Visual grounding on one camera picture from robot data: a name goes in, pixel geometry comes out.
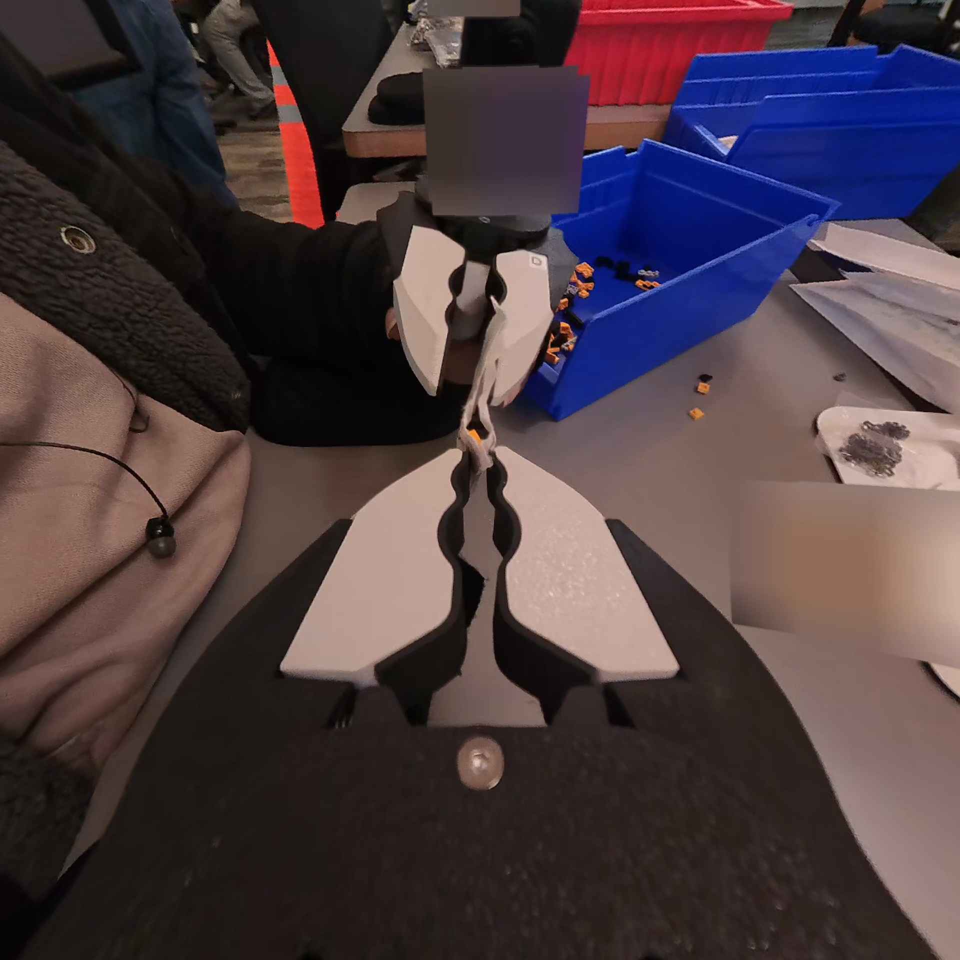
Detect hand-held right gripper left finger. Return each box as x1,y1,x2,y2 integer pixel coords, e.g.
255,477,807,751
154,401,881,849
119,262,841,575
279,448,486,723

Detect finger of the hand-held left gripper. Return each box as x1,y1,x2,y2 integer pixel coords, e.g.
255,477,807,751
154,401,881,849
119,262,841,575
392,223,468,397
486,251,555,408

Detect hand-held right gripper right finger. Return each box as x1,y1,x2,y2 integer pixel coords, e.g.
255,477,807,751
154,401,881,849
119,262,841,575
486,445,681,726

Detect clear plastic lego bag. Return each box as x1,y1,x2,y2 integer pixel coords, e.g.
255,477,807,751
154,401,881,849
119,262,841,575
457,294,513,472

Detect person's left forearm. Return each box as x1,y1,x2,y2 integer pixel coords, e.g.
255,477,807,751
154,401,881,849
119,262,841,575
180,201,468,449

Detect pile of orange black legos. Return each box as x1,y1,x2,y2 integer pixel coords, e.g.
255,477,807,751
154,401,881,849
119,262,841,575
540,255,665,369

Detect black padded wrist rest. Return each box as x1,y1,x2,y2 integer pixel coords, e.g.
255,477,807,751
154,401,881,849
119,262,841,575
366,69,429,126

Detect grey wood-edged table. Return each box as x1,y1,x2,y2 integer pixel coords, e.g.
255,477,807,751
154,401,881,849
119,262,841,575
341,22,674,160

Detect blue plastic bin with legos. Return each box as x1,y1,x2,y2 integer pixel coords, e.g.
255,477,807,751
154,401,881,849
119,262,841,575
521,138,841,421

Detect clear bags of small parts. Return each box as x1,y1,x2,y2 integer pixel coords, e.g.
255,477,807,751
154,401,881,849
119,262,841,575
408,18,466,72

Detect orange traffic cone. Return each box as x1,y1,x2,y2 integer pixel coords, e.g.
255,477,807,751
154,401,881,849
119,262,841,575
266,41,327,230

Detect red plastic bin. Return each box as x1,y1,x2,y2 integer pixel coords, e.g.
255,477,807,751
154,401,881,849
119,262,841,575
566,0,796,106

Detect beige hoodie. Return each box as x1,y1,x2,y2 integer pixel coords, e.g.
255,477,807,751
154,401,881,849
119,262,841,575
0,291,254,760

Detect dark fleece jacket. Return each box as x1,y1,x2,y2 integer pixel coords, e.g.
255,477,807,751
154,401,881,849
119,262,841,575
0,33,254,901

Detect plastic bag of black parts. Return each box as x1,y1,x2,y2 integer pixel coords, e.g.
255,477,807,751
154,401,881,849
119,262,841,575
816,405,960,492

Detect white paper bag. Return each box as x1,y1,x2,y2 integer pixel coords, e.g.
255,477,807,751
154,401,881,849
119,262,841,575
791,272,960,415
806,221,960,291

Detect black earphone with cable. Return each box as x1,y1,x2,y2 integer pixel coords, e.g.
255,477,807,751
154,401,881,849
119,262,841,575
0,438,179,561

